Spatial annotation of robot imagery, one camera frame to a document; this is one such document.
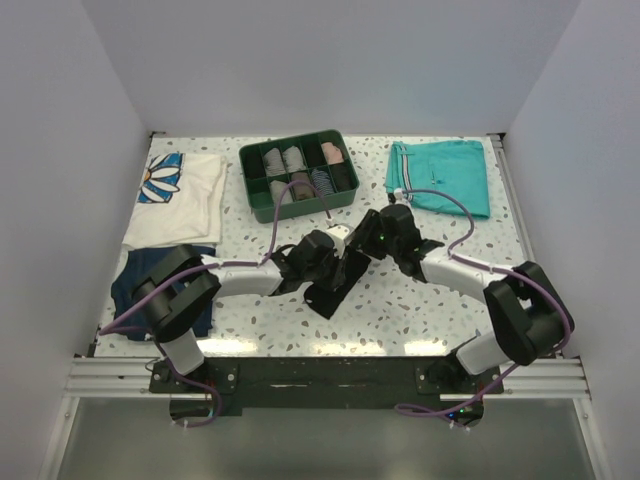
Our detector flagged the black rolled sock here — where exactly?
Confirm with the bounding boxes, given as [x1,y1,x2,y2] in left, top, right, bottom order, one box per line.
[330,163,353,192]

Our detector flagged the pink rolled underwear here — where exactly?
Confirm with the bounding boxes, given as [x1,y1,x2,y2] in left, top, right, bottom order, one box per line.
[321,142,344,165]

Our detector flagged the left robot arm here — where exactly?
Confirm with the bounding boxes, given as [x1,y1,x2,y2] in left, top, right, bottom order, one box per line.
[131,224,352,392]

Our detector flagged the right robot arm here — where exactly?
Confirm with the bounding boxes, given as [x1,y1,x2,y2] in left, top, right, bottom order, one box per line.
[351,204,575,393]

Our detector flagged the teal folded shorts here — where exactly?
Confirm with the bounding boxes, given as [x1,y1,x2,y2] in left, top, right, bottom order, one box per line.
[385,140,490,219]

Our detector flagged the brown rolled sock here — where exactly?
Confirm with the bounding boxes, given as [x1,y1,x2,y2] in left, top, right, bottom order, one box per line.
[291,171,315,201]

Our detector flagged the green divided organizer tray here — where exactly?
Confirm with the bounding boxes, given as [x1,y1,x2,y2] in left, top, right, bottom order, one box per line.
[239,130,360,224]

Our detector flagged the striped rolled sock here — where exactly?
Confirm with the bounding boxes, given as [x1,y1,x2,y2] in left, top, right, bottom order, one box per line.
[311,169,335,196]

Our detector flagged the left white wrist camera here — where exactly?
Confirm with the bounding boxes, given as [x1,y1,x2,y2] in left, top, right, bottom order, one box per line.
[326,224,353,258]

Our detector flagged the navy blue garment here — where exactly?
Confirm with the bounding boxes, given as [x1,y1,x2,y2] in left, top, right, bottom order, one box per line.
[108,243,217,343]

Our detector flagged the beige grey rolled sock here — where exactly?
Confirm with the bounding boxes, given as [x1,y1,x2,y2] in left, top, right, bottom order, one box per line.
[269,180,293,205]

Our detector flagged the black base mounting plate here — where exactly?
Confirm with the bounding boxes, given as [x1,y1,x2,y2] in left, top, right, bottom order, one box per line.
[149,356,504,420]

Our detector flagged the black underwear beige waistband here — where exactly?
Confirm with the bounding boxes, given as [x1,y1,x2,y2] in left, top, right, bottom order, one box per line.
[304,248,371,319]

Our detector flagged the light grey rolled sock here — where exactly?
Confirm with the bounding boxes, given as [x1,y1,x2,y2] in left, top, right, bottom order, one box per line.
[282,146,306,173]

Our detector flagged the white daisy print shirt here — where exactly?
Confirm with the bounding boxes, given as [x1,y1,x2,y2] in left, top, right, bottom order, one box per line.
[123,152,228,249]

